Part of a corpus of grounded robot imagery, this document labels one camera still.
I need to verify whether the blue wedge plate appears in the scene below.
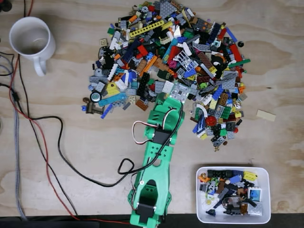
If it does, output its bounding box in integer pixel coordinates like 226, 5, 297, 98
184, 67, 198, 79

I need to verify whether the long azure plate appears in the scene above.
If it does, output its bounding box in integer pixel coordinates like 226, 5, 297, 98
97, 92, 128, 107

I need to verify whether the dark grey wedge plate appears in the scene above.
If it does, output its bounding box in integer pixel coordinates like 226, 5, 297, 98
219, 70, 238, 90

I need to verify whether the yellow wedge piece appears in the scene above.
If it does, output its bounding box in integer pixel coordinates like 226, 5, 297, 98
105, 82, 121, 97

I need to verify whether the black round object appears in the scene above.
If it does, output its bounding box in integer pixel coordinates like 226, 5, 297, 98
0, 0, 13, 13

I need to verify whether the blue black wave piece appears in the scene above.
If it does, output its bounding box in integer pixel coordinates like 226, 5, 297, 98
196, 114, 207, 133

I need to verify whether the long blue plate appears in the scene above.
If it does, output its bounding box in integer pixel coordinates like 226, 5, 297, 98
225, 27, 238, 43

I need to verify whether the brown angular piece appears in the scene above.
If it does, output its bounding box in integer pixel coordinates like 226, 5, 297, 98
82, 96, 105, 114

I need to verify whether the long orange plate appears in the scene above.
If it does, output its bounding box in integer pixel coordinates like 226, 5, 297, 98
139, 55, 158, 77

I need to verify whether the white frame blue window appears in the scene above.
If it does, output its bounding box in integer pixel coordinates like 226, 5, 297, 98
247, 187, 264, 201

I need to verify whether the grey studded plate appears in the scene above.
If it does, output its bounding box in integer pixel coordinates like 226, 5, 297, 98
247, 201, 264, 216

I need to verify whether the white brick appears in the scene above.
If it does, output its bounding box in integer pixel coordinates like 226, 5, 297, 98
201, 93, 213, 105

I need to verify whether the white plastic bin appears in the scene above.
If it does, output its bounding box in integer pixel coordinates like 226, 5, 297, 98
196, 166, 271, 224

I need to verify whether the red slope piece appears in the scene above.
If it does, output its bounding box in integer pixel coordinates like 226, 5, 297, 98
169, 45, 181, 60

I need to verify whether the black ridged long piece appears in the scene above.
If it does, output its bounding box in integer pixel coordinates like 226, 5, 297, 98
207, 169, 232, 179

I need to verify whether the white grille piece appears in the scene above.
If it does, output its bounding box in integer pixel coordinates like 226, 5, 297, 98
107, 63, 119, 81

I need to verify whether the orange brick-pattern piece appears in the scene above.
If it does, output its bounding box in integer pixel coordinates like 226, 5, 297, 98
155, 57, 175, 73

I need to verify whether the light grey square plate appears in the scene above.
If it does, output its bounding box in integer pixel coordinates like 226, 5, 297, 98
153, 80, 164, 93

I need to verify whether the thin black cable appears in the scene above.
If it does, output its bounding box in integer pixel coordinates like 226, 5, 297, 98
18, 0, 79, 216

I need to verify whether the thick black cable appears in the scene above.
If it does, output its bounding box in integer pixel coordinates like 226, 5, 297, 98
0, 82, 148, 188

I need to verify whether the long black plate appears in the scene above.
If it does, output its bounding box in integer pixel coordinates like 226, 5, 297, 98
137, 72, 151, 97

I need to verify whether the yellow small piece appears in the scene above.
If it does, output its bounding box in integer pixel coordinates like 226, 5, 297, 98
243, 171, 259, 181

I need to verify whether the red gear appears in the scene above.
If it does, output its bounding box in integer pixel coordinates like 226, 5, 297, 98
205, 115, 217, 127

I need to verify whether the grey lattice window piece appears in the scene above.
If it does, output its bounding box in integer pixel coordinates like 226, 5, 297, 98
177, 50, 198, 70

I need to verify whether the white arch piece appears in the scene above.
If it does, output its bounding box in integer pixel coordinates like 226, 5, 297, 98
195, 104, 209, 118

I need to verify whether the long reddish-brown brick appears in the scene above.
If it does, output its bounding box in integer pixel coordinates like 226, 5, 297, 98
197, 51, 214, 69

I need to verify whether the white square tile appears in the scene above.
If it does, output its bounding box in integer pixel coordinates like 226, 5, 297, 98
162, 80, 176, 94

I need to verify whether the long red brick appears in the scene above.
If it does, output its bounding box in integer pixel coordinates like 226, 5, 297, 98
229, 44, 243, 64

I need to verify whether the nougat brown brick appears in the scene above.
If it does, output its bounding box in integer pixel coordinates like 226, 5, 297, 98
136, 58, 147, 74

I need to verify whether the yellow technic beam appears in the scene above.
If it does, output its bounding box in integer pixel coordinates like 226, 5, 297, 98
129, 19, 165, 38

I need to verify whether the white red servo wire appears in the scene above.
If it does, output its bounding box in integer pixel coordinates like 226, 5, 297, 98
132, 107, 178, 146

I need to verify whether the grey braided cable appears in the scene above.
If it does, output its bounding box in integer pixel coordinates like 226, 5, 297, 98
0, 53, 27, 220

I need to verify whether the small blue narrow plate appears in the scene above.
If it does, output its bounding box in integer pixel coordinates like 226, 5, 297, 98
100, 104, 114, 119

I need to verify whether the white ceramic mug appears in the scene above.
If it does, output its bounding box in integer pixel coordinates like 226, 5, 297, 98
9, 16, 57, 77

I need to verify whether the black wheel teal hub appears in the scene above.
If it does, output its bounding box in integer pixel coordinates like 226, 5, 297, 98
89, 91, 103, 103

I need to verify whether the tan flat plate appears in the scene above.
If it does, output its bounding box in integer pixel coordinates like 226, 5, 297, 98
256, 109, 277, 122

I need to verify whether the orange-brown plate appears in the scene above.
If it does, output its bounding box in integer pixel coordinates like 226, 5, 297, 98
135, 99, 150, 112

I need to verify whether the long green plate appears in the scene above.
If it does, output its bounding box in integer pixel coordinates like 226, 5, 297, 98
228, 58, 252, 69

